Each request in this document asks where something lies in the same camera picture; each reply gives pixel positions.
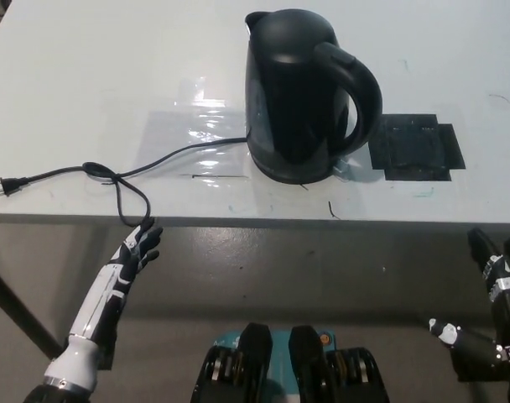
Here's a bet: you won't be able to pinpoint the black round kettle base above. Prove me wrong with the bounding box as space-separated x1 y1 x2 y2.
249 153 345 185

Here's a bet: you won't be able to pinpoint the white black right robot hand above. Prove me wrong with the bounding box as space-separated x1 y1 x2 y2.
428 228 510 367

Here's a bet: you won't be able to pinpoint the black electric kettle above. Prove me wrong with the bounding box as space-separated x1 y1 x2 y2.
242 10 384 176

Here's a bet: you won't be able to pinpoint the black power cord with plug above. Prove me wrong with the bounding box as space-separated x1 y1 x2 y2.
0 136 251 224

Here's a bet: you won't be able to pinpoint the black robot torso teal tops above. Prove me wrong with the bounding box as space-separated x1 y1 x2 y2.
190 322 393 403

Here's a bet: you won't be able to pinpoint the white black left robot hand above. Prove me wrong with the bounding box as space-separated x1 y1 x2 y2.
67 217 164 348

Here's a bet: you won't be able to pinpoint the black metal table leg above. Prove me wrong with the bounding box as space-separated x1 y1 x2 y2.
0 247 68 362

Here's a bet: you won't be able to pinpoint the black tape patch on table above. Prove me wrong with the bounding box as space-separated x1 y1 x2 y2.
366 112 467 182

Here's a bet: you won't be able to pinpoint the small clear tape piece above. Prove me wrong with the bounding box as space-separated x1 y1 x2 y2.
174 75 230 111

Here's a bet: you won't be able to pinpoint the large clear plastic sheet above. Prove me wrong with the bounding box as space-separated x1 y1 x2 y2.
133 108 250 180

